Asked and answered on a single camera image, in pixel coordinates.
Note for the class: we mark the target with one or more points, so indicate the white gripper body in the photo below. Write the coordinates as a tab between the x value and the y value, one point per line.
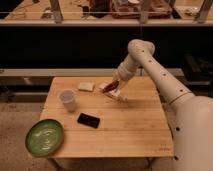
125	71

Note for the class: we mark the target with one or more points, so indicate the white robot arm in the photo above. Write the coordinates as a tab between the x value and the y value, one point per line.
193	132

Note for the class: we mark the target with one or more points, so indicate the green ceramic plate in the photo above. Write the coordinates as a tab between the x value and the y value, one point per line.
44	138

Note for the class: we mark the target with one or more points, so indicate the white lying bottle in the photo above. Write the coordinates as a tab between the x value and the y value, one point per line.
113	94

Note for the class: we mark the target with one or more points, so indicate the beige sponge block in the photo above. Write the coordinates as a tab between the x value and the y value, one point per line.
86	86

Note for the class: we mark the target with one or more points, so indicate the red tray on shelf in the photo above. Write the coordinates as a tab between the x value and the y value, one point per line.
132	9

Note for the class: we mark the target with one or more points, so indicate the black rectangular phone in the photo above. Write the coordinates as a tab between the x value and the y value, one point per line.
88	120

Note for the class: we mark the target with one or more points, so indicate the wooden folding table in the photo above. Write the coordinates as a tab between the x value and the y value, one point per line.
134	128

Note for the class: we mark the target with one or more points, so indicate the black equipment box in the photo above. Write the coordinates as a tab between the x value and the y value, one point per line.
197	68

